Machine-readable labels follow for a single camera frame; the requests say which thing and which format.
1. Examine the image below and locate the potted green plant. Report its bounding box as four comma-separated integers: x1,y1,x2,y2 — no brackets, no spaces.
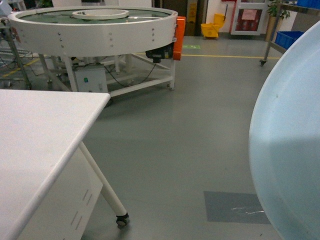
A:
265,0,291,42

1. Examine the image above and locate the white round conveyor table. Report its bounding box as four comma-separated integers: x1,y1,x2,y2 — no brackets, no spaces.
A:
8,6,178,97

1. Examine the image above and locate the white framed glass cabinet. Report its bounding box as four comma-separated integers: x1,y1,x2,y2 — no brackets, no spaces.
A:
229,0,268,36

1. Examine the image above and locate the stainless steel shelf cart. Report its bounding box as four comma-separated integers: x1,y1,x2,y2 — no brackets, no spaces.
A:
259,0,320,67

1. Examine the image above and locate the white control box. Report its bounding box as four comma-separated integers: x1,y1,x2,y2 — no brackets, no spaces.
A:
74,65,109,93

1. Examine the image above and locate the black electric motor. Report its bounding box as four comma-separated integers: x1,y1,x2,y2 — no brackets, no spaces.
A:
145,43,174,64

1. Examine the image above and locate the yellow wet floor sign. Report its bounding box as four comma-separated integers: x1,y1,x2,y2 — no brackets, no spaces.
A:
185,2,198,36

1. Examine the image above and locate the light blue oval tray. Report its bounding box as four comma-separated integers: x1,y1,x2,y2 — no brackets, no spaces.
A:
249,23,320,240

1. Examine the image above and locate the white table leg with caster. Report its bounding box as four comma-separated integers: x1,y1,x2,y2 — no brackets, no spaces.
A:
79,142,129,228

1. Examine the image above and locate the blue bin on cart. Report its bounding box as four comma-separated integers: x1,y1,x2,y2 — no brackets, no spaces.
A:
275,31,304,50

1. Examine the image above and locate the yellow mop bucket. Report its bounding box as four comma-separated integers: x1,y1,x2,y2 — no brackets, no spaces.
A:
200,13,226,39

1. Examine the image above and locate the orange motor guard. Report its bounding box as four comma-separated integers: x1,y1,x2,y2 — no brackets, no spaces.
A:
173,16,186,61

